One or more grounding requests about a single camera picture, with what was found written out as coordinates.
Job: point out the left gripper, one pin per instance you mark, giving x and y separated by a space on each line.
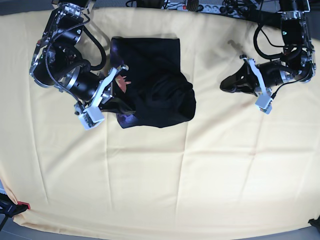
240 81

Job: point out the white power strip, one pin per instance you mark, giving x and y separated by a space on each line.
229 8

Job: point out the yellow tablecloth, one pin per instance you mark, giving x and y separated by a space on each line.
232 172

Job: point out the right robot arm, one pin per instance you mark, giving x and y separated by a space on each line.
56 61

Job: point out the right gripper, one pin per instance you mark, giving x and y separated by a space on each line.
85 84

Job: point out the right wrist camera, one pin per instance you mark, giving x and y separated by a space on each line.
89 117

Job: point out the black box on floor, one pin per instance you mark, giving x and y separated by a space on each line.
272 19

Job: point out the black clamp at right corner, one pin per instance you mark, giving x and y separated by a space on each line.
315 222

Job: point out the black T-shirt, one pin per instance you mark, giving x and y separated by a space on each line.
160 94

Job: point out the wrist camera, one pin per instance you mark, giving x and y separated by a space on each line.
264 103
89 117

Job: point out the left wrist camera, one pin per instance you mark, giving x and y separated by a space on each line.
264 103

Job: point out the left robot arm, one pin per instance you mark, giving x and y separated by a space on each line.
294 64

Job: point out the red and black table clamp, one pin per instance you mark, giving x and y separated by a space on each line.
9 208

